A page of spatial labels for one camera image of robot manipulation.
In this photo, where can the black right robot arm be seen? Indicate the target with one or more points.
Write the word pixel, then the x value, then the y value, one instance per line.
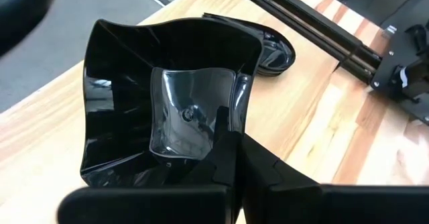
pixel 419 83

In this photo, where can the wooden riser shelf black legs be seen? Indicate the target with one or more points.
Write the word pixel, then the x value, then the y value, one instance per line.
pixel 50 133

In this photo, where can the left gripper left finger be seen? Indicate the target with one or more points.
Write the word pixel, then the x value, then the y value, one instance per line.
pixel 231 163

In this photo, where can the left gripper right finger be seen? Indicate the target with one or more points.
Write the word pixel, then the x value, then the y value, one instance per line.
pixel 268 173

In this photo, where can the black wavy square mini plate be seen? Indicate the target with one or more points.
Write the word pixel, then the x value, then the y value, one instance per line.
pixel 117 83

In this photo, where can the black teardrop mini plate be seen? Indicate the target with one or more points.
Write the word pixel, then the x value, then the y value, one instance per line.
pixel 278 49

